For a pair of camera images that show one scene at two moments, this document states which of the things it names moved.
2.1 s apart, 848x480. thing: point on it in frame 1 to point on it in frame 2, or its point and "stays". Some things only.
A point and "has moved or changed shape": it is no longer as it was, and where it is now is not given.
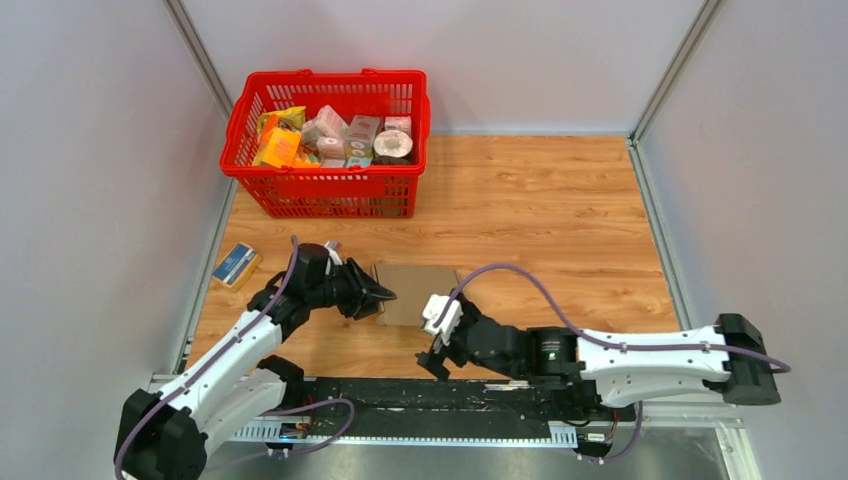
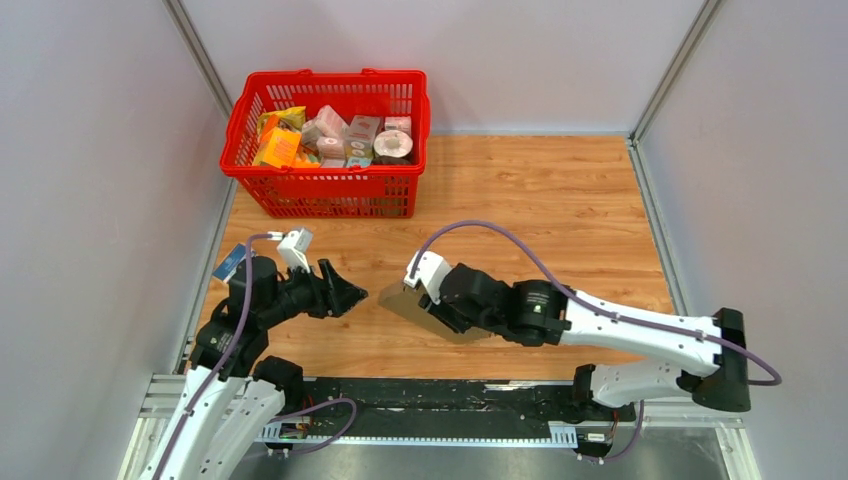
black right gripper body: x=457 y=349 to x=458 y=321
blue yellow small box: x=236 y=267 stays
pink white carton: x=330 y=123 stays
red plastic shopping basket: x=331 y=144 stays
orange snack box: x=278 y=147 stays
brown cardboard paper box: x=413 y=286 has moved or changed shape
